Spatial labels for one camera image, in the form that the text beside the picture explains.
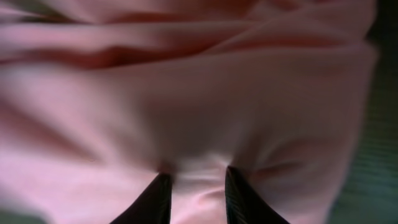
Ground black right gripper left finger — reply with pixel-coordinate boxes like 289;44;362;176
110;174;172;224

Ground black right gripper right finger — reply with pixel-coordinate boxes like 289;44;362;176
225;166;289;224

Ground salmon pink shirt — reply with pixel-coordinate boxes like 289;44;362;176
1;0;377;223

